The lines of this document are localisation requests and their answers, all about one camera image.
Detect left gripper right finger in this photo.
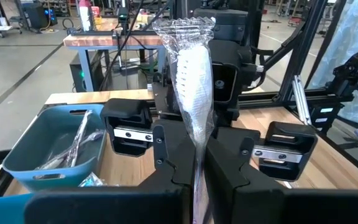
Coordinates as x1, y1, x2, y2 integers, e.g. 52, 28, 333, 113
206, 136, 358, 224

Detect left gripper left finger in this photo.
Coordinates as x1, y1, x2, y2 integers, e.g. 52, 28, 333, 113
23, 135, 196, 224

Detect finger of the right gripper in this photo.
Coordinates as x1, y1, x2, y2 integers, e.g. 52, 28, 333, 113
209, 126, 261, 169
153, 119, 193, 170

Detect purple toothbrush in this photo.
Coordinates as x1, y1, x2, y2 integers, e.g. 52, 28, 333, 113
35, 129, 105, 170
63, 109, 93, 169

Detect blue toothbrush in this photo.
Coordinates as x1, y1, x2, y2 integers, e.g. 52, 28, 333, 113
78, 172, 107, 187

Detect clear plastic utensil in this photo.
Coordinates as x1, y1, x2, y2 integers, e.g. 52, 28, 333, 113
152, 16, 217, 224

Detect black computer tower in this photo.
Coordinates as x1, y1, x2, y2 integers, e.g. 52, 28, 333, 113
69, 51, 105, 93

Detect wooden workbench with clutter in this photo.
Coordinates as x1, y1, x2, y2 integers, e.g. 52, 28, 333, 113
63, 34, 167, 93

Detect black labelled control box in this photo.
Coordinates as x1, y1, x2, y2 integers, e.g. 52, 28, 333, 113
308, 104, 344, 135

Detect dark grey plastic bin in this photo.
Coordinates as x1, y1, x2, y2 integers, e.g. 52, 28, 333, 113
1, 104, 108, 192

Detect black case blue lights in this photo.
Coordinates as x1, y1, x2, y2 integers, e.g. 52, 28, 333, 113
22, 1, 58, 29

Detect translucent plastic sheet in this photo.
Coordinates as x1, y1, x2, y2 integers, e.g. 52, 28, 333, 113
306, 0, 358, 125

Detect black cable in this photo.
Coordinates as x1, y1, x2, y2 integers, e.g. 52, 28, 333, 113
98, 0, 175, 91

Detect silver bracket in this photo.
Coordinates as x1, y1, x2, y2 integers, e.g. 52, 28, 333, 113
291, 74, 313, 126

